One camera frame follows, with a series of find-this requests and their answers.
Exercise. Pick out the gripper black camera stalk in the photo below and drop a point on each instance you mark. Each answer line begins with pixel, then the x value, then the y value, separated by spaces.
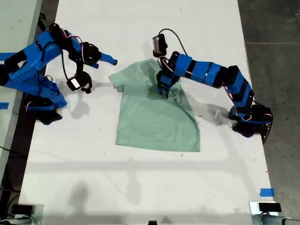
pixel 87 79
pixel 166 57

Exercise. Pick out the pale green T-shirt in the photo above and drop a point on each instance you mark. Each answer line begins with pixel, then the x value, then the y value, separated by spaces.
pixel 152 126

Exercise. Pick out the grey metal tube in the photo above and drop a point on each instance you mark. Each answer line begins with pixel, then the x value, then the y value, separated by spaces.
pixel 16 220
pixel 269 220

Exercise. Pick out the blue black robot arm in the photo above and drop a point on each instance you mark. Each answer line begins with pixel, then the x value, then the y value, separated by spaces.
pixel 30 58
pixel 211 70

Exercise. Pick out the long blue tape strip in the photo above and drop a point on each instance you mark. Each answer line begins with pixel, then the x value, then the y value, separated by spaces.
pixel 4 56

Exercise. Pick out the short blue tape strip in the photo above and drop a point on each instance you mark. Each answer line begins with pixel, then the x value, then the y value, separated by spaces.
pixel 4 105

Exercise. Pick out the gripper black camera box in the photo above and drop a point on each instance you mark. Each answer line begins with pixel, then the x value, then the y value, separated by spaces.
pixel 160 44
pixel 74 83

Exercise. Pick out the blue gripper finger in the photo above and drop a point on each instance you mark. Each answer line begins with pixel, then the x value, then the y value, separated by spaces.
pixel 167 93
pixel 93 65
pixel 109 59
pixel 161 91

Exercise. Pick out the small black box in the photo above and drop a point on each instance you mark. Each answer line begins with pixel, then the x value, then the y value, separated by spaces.
pixel 152 222
pixel 269 207
pixel 22 209

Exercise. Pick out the squarish blue tape piece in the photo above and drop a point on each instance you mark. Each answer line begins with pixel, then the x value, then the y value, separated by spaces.
pixel 267 192

